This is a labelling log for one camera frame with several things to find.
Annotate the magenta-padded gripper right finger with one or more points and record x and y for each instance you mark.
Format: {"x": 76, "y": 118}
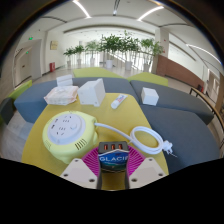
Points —
{"x": 148, "y": 173}

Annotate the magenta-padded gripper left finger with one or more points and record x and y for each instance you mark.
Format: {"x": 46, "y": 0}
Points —
{"x": 78, "y": 173}

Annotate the round yellow-green power strip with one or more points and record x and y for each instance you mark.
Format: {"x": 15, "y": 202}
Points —
{"x": 66, "y": 133}

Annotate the blue-grey sofa module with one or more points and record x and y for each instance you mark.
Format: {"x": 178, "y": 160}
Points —
{"x": 186, "y": 140}

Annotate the small white cube box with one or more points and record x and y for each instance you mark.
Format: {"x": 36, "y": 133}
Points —
{"x": 149, "y": 96}

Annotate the blue-grey sofa with white box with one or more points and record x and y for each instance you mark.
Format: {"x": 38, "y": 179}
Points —
{"x": 180, "y": 103}

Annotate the white tube with red cap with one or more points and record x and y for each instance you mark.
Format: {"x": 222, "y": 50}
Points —
{"x": 118, "y": 101}

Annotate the pink wet wipes pack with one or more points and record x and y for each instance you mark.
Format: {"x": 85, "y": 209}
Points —
{"x": 61, "y": 95}

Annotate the large white box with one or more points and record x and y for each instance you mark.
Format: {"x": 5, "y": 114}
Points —
{"x": 90, "y": 93}

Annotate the long blue-grey sofa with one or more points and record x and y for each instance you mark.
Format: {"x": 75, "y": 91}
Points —
{"x": 30, "y": 100}

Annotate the small green sofa module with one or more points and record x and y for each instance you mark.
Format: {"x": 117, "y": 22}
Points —
{"x": 150, "y": 79}

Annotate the black-framed wooden chair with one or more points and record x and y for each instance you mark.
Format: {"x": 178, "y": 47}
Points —
{"x": 205, "y": 98}

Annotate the dark grey ottoman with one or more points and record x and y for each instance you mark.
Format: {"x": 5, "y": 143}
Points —
{"x": 6, "y": 110}

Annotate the green bench seat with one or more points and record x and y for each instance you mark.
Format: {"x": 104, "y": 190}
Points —
{"x": 20, "y": 89}

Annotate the large green sofa module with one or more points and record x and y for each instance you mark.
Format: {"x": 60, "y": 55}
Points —
{"x": 96, "y": 72}

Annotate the red bin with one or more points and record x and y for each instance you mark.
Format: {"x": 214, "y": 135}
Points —
{"x": 52, "y": 66}

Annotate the row of potted plants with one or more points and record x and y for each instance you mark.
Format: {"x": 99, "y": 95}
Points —
{"x": 111, "y": 45}

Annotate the ceiling strip lights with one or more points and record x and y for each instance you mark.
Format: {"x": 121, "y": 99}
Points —
{"x": 81, "y": 8}

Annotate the framed wall picture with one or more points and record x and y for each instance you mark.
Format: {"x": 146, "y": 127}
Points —
{"x": 54, "y": 45}

